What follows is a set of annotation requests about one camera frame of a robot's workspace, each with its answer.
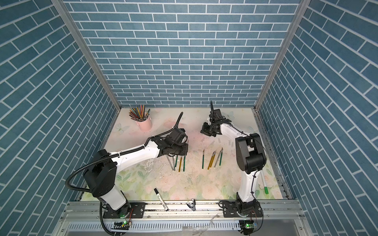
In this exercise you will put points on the pink metal pencil cup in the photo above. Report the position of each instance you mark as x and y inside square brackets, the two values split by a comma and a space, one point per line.
[145, 125]

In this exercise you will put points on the green white marker pen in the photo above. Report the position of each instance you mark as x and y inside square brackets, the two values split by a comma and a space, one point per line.
[264, 182]

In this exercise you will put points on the black marker pen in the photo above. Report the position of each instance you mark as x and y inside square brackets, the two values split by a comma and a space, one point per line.
[161, 200]

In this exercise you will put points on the silver carving knife capped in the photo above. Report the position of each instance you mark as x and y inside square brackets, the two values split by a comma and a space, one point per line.
[217, 159]

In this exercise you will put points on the aluminium corner frame post right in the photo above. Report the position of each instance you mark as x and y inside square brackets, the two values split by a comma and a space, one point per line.
[282, 51]

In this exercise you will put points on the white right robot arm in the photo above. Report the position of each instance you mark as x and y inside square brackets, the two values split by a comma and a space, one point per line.
[250, 155]

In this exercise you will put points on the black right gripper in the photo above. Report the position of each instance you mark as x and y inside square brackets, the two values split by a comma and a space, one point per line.
[204, 130]

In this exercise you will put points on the green carving knife capped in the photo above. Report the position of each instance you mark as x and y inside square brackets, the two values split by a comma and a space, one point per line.
[184, 163]

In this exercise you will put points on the aluminium corner frame post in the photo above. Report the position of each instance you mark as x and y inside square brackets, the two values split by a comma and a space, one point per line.
[282, 51]
[75, 32]

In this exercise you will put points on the aluminium front rail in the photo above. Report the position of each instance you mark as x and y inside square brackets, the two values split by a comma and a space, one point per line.
[274, 218]

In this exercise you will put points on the coloured pencils bundle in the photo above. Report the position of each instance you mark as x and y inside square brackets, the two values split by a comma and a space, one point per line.
[139, 113]

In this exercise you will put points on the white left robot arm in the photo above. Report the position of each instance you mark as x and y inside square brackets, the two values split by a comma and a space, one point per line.
[101, 175]

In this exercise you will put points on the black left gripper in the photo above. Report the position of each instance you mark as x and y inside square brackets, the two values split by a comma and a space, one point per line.
[185, 149]

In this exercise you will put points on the aluminium corner frame post left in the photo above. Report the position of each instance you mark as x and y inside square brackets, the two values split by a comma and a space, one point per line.
[75, 32]

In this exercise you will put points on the black binder clip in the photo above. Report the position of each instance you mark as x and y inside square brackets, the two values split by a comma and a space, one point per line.
[191, 204]

